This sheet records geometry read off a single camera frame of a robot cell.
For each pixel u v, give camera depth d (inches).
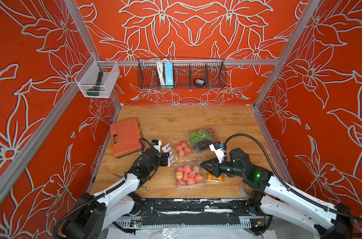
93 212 15.9
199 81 37.6
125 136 37.8
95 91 31.0
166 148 33.1
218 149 25.3
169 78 35.6
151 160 25.4
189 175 31.5
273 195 19.8
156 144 30.4
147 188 31.3
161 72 35.3
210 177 31.3
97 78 34.7
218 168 24.5
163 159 29.2
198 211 28.7
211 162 25.1
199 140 36.4
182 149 35.6
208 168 26.9
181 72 42.0
